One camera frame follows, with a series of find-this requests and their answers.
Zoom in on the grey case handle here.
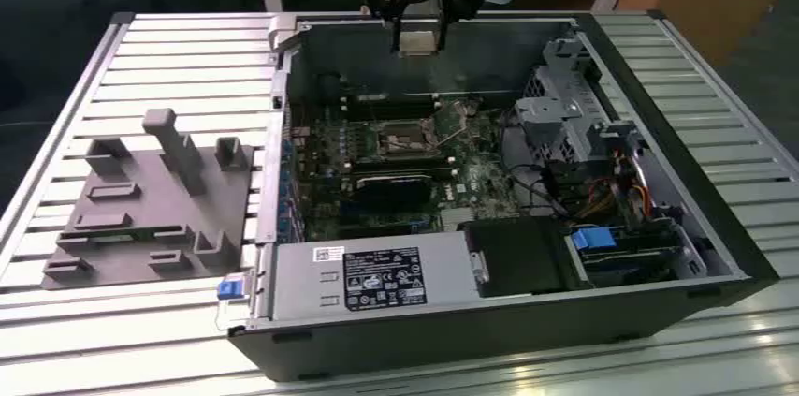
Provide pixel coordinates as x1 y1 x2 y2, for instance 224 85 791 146
267 13 301 49

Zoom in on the black open PC case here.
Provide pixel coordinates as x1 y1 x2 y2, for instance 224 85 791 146
224 9 782 372

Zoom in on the grey metal drive cage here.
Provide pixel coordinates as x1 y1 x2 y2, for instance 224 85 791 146
515 37 637 163

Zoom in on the grey parts rack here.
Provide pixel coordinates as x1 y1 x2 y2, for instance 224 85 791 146
37 108 257 292

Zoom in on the black graphics card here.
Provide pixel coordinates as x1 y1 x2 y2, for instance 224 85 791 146
353 174 436 208

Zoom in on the hard disk in blue carrier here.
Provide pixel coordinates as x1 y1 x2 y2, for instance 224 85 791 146
565 226 685 288

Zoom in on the metal socket cover frame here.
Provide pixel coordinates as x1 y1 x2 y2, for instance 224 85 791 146
427 100 471 145

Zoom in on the thick black wire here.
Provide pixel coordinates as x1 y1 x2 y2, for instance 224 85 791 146
505 161 573 220

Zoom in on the silver power supply with label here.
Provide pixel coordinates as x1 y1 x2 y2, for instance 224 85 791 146
264 232 485 322

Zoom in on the black plastic fan shroud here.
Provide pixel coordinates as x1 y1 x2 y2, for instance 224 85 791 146
457 217 592 299

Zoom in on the silver square CPU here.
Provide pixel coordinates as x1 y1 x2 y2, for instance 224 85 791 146
399 32 439 59

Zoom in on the multicoloured wire bundle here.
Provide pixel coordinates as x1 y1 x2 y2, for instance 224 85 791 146
576 147 660 224

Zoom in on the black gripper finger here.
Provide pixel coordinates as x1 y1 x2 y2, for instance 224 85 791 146
380 0 408 55
435 0 456 51

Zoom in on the green motherboard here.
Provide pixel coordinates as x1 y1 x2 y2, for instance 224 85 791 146
283 86 532 245

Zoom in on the small silver chipset heatsink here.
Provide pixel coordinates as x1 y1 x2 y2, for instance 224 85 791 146
439 207 477 228

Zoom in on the blue case latch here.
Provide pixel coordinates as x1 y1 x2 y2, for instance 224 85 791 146
216 275 244 300

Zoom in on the grey plastic drive latch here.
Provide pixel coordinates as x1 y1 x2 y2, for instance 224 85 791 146
596 119 641 144

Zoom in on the black CPU socket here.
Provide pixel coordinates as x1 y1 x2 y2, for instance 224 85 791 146
364 118 441 162

